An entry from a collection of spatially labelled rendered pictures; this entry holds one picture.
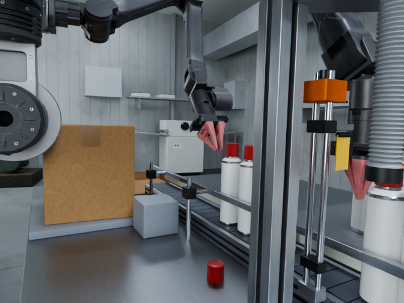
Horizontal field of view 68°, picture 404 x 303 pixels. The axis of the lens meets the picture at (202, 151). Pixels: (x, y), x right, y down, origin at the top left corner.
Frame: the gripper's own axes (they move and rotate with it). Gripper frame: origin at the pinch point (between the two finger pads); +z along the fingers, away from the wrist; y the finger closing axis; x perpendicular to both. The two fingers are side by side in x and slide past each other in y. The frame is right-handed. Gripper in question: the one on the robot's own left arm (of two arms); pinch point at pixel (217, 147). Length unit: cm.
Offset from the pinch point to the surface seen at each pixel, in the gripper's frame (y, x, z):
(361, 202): 24.6, -12.2, 25.1
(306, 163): 351, 262, -151
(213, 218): -2.0, 10.7, 15.6
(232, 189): -0.6, -0.3, 13.0
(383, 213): -0.9, -31.6, 33.8
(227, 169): -1.7, -2.8, 8.7
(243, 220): -1.4, -1.4, 21.6
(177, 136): 203, 404, -320
